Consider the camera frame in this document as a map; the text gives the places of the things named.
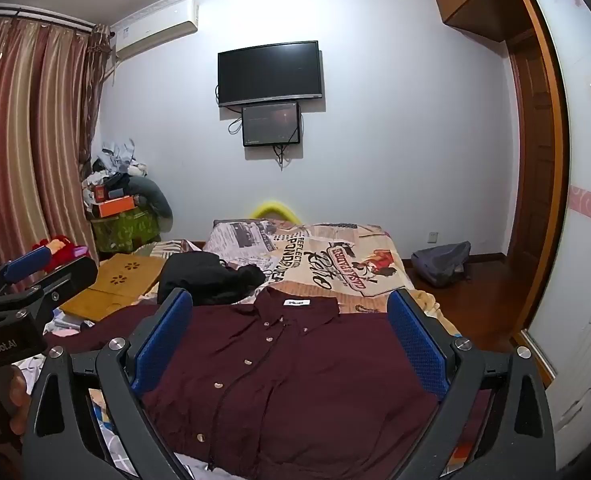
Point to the maroon button-up shirt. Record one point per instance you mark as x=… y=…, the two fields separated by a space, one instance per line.
x=285 y=385

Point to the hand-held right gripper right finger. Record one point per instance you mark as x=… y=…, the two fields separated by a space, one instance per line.
x=418 y=345

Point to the frosted sliding wardrobe door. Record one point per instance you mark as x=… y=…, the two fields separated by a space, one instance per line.
x=580 y=150

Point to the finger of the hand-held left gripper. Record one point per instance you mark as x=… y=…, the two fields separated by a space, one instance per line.
x=70 y=275
x=25 y=264

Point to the printed blanket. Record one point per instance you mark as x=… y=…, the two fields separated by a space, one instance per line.
x=325 y=260

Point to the bamboo lap desk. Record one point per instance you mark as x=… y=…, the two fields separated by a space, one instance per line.
x=120 y=275

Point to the beige fleece blanket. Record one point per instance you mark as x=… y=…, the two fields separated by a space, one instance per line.
x=428 y=305

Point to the small black monitor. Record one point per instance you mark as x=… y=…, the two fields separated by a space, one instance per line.
x=270 y=125

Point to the striped brown curtain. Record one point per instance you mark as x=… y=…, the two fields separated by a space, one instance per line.
x=25 y=135

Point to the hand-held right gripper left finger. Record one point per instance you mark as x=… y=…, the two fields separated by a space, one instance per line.
x=163 y=340

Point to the grey backpack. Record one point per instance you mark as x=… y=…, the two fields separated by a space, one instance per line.
x=440 y=262

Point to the white curtain rail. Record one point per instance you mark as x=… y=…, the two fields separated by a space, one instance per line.
x=40 y=16

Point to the white air conditioner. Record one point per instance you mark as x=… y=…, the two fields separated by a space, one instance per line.
x=155 y=30

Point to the black wall television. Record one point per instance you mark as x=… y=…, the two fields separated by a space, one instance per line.
x=270 y=72

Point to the wooden overhead cabinet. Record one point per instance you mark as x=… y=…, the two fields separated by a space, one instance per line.
x=475 y=0

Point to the pile of clutter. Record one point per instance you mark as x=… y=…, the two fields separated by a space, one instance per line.
x=110 y=170

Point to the grey cushion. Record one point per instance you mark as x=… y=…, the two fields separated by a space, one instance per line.
x=155 y=195

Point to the red plush toy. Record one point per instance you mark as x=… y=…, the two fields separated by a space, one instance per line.
x=62 y=255

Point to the colourful cartoon bedsheet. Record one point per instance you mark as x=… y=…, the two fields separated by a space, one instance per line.
x=97 y=405

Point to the person's left hand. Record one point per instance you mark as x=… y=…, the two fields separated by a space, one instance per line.
x=19 y=395

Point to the black garment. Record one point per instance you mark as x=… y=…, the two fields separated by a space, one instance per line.
x=200 y=275

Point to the orange box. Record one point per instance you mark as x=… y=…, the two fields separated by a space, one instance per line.
x=117 y=206

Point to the white plastic cabinet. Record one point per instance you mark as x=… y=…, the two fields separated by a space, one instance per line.
x=585 y=385

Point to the brown wooden door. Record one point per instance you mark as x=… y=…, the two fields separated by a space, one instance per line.
x=533 y=160

